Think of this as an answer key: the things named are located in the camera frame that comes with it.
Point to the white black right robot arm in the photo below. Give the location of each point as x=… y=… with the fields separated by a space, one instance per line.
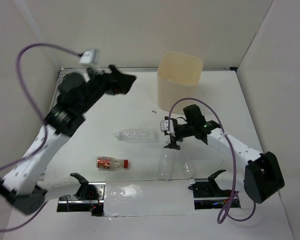
x=262 y=175

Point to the clear bottle white cap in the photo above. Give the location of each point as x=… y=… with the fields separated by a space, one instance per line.
x=188 y=170

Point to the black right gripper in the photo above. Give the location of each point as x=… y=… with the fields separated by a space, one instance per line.
x=173 y=144

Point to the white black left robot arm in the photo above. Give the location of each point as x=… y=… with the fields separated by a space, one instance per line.
x=20 y=187

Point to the clear capless plastic bottle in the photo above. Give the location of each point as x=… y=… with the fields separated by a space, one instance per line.
x=137 y=135

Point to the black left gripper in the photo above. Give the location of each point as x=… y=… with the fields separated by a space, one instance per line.
x=112 y=81

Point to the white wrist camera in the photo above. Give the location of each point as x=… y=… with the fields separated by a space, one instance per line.
x=167 y=126
x=90 y=57

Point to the beige plastic bin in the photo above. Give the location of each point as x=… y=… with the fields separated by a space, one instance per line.
x=178 y=77

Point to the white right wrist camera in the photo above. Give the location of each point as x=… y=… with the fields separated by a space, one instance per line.
x=167 y=126

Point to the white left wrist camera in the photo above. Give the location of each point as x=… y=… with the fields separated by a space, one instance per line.
x=90 y=57

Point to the red cap labelled bottle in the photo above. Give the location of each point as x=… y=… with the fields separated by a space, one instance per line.
x=111 y=164

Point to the clear crushed plastic bottle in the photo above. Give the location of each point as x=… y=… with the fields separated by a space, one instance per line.
x=165 y=165

